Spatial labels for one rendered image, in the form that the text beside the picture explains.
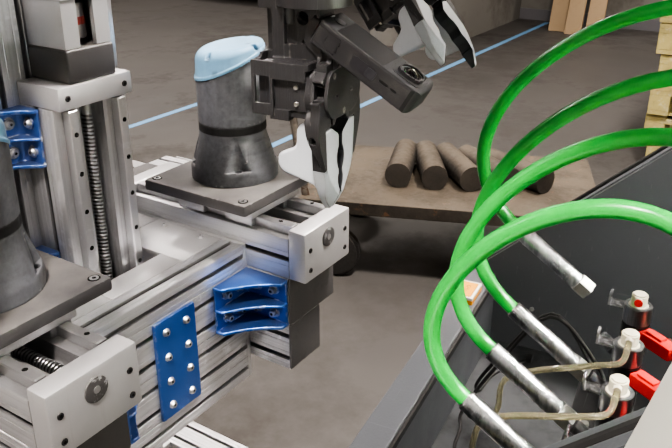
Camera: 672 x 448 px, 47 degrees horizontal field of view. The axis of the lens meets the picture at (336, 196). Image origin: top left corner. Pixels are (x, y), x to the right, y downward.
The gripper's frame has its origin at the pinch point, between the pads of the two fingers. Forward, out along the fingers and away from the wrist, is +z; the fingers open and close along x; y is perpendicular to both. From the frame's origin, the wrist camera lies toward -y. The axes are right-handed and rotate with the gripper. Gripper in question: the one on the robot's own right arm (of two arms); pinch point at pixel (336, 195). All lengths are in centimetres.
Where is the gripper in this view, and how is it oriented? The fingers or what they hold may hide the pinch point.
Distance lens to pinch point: 77.1
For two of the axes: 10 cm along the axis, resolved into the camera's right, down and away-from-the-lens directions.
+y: -9.0, -1.7, 4.1
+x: -4.4, 3.5, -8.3
